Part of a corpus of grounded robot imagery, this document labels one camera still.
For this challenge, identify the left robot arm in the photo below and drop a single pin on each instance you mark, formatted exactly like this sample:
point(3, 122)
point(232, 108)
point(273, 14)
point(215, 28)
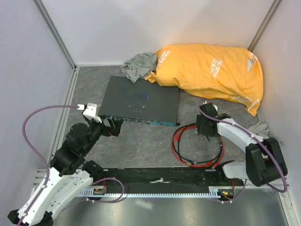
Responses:
point(67, 175)

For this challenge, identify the dark grey network switch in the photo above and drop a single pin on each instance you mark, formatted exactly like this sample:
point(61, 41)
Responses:
point(141, 101)

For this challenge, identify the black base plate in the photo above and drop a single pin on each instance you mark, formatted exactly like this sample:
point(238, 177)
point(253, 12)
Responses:
point(177, 180)

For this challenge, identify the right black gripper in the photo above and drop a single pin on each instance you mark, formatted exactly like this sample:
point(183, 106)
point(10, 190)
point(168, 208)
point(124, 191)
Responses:
point(199, 121)

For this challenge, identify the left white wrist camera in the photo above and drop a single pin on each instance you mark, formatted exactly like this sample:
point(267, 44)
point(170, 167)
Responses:
point(90, 112)

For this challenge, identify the grey cloth at right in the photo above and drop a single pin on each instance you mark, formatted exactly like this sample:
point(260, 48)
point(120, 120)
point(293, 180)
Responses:
point(261, 129)

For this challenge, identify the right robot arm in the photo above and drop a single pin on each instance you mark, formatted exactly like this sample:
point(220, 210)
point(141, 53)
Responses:
point(264, 161)

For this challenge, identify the slotted cable duct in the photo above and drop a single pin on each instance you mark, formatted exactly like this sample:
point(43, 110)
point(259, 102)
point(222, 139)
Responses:
point(212, 193)

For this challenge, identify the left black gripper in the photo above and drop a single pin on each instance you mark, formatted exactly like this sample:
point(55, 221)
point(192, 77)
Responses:
point(114, 129)

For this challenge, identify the yellow printed fabric bag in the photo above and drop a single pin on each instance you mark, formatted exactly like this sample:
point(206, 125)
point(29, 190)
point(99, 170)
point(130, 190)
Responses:
point(210, 71)

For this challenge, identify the grey cloth at back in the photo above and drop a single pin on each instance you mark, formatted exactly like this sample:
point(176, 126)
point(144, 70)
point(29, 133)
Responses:
point(139, 66)

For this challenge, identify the aluminium frame rail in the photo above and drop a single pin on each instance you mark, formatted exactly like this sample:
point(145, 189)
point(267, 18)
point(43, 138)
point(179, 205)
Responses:
point(45, 162)

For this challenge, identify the grey cloth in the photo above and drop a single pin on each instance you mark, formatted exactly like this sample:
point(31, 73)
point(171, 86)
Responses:
point(139, 66)
point(261, 129)

